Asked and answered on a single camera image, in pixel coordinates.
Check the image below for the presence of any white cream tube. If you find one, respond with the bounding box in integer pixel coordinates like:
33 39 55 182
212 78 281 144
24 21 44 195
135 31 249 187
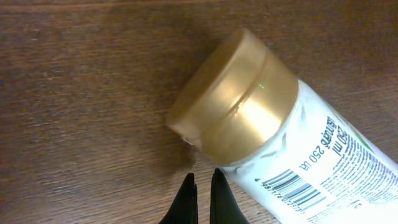
167 29 397 223

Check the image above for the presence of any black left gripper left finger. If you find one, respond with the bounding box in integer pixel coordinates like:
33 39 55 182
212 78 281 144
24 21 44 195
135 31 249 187
159 173 198 224

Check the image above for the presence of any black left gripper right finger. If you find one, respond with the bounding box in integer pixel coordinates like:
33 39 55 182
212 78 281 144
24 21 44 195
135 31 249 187
210 168 249 224

